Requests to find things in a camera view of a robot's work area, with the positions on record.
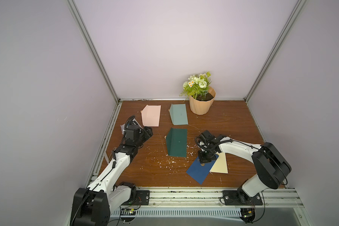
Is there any navy blue envelope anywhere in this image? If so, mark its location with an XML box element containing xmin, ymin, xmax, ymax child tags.
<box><xmin>186</xmin><ymin>156</ymin><xmax>218</xmax><ymax>184</ymax></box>

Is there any grey envelope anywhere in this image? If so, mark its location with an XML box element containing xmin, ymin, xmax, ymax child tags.
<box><xmin>121</xmin><ymin>119</ymin><xmax>141</xmax><ymax>134</ymax></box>

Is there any pink envelope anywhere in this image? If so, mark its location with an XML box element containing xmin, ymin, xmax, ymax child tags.
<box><xmin>141</xmin><ymin>105</ymin><xmax>161</xmax><ymax>127</ymax></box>

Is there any cream yellow envelope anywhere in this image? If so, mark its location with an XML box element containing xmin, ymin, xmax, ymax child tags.
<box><xmin>210</xmin><ymin>152</ymin><xmax>228</xmax><ymax>174</ymax></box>

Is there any dark green envelope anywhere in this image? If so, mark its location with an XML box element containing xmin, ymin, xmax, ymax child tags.
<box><xmin>166</xmin><ymin>128</ymin><xmax>187</xmax><ymax>158</ymax></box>

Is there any mint green envelope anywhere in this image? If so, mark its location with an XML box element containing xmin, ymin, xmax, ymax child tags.
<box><xmin>169</xmin><ymin>104</ymin><xmax>188</xmax><ymax>125</ymax></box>

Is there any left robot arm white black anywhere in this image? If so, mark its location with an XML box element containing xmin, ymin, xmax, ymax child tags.
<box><xmin>70</xmin><ymin>125</ymin><xmax>153</xmax><ymax>226</ymax></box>

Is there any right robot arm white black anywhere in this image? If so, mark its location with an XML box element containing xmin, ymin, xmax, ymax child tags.
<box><xmin>195</xmin><ymin>131</ymin><xmax>292</xmax><ymax>205</ymax></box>

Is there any artificial green flower plant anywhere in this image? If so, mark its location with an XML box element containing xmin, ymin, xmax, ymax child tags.
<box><xmin>180</xmin><ymin>72</ymin><xmax>211</xmax><ymax>101</ymax></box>

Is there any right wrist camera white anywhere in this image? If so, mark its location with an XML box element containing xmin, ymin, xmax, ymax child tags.
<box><xmin>199</xmin><ymin>130</ymin><xmax>215</xmax><ymax>145</ymax></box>

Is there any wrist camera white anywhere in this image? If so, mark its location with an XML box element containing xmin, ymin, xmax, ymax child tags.
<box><xmin>199</xmin><ymin>130</ymin><xmax>215</xmax><ymax>145</ymax></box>
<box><xmin>124</xmin><ymin>115</ymin><xmax>135</xmax><ymax>129</ymax></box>

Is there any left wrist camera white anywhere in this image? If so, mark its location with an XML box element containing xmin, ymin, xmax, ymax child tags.
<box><xmin>124</xmin><ymin>115</ymin><xmax>135</xmax><ymax>129</ymax></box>

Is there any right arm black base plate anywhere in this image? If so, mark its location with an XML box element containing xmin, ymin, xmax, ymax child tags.
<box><xmin>221</xmin><ymin>190</ymin><xmax>263</xmax><ymax>206</ymax></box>

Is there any aluminium rail frame front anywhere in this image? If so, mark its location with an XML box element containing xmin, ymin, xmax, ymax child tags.
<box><xmin>134</xmin><ymin>187</ymin><xmax>304</xmax><ymax>209</ymax></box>

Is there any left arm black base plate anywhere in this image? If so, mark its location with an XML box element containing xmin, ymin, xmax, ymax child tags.
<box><xmin>122</xmin><ymin>190</ymin><xmax>150</xmax><ymax>206</ymax></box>

